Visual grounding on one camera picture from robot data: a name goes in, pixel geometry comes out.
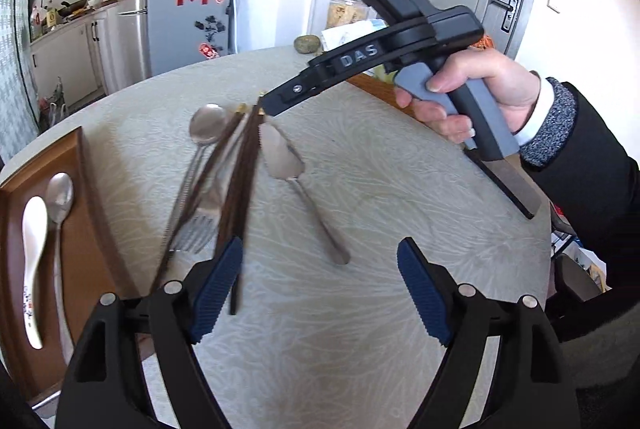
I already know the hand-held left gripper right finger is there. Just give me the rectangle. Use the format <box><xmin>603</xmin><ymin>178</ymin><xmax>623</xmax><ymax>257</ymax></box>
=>
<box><xmin>396</xmin><ymin>237</ymin><xmax>583</xmax><ymax>429</ymax></box>

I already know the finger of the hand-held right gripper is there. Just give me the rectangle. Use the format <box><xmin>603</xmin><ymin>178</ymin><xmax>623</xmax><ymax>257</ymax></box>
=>
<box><xmin>259</xmin><ymin>71</ymin><xmax>351</xmax><ymax>118</ymax></box>

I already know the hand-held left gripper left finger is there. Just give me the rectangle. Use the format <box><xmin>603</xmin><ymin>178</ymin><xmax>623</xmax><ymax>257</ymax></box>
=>
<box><xmin>54</xmin><ymin>236</ymin><xmax>245</xmax><ymax>429</ymax></box>

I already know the metal spoon face down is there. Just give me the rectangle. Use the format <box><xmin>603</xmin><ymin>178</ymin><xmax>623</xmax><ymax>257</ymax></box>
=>
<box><xmin>259</xmin><ymin>121</ymin><xmax>351</xmax><ymax>266</ymax></box>

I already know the large metal spoon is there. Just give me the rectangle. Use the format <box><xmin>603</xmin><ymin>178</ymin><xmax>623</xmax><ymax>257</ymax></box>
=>
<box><xmin>160</xmin><ymin>104</ymin><xmax>227</xmax><ymax>260</ymax></box>

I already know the wooden tray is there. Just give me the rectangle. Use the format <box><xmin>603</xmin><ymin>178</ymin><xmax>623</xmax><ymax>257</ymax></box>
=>
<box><xmin>346</xmin><ymin>73</ymin><xmax>544</xmax><ymax>221</ymax></box>
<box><xmin>0</xmin><ymin>126</ymin><xmax>153</xmax><ymax>410</ymax></box>

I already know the small metal spoon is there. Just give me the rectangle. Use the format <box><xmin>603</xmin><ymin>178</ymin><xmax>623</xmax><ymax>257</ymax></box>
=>
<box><xmin>45</xmin><ymin>172</ymin><xmax>81</xmax><ymax>360</ymax></box>

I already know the white ceramic spoon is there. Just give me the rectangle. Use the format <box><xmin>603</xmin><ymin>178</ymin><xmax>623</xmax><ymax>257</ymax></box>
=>
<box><xmin>21</xmin><ymin>196</ymin><xmax>49</xmax><ymax>351</ymax></box>

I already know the person's right forearm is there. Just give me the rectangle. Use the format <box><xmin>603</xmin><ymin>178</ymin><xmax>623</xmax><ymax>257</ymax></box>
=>
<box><xmin>510</xmin><ymin>76</ymin><xmax>640</xmax><ymax>345</ymax></box>

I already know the person's right hand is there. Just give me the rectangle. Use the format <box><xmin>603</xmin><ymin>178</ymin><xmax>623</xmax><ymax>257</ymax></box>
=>
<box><xmin>394</xmin><ymin>46</ymin><xmax>543</xmax><ymax>144</ymax></box>

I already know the clear snack bag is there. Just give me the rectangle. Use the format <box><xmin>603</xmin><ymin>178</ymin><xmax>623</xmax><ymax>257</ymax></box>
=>
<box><xmin>327</xmin><ymin>0</ymin><xmax>376</xmax><ymax>30</ymax></box>

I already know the white plastic bag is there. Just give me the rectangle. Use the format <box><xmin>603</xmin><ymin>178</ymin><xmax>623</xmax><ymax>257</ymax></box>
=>
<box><xmin>320</xmin><ymin>21</ymin><xmax>388</xmax><ymax>54</ymax></box>

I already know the black floral fridge sticker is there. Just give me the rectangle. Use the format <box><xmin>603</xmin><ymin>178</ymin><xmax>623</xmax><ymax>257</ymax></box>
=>
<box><xmin>194</xmin><ymin>15</ymin><xmax>225</xmax><ymax>44</ymax></box>

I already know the silver refrigerator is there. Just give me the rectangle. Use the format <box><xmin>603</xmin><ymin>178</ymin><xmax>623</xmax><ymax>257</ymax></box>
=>
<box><xmin>117</xmin><ymin>0</ymin><xmax>240</xmax><ymax>82</ymax></box>

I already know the white kitchen cabinet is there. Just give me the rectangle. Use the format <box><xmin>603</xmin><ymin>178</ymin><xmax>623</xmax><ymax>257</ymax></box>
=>
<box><xmin>27</xmin><ymin>4</ymin><xmax>126</xmax><ymax>110</ymax></box>

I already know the metal door handle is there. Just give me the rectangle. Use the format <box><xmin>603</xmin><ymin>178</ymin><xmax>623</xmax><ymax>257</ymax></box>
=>
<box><xmin>492</xmin><ymin>0</ymin><xmax>520</xmax><ymax>34</ymax></box>

